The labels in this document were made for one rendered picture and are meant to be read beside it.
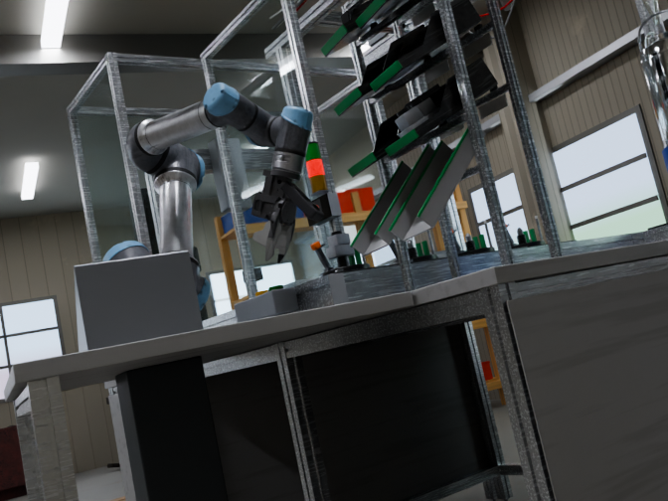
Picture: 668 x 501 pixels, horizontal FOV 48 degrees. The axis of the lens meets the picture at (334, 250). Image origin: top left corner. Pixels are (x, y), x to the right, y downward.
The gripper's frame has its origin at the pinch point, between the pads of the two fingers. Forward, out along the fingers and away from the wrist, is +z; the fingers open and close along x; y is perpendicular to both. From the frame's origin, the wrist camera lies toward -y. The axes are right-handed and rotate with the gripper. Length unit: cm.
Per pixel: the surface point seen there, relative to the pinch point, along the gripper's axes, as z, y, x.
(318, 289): 5.9, -7.6, -10.6
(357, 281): 2.1, -15.5, -14.9
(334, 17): -95, 52, -109
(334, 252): -3.7, -2.9, -27.2
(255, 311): 15.2, 9.9, -14.3
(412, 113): -37.3, -26.0, 1.1
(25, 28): -110, 333, -221
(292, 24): -72, 36, -49
